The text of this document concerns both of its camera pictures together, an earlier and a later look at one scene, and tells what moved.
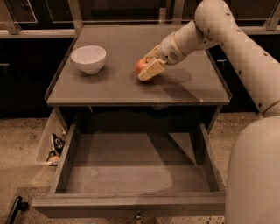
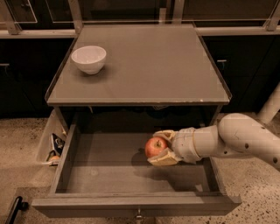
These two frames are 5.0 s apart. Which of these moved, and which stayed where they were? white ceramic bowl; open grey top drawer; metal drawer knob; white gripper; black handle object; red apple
Moved: red apple; white gripper
Stayed: open grey top drawer; metal drawer knob; black handle object; white ceramic bowl
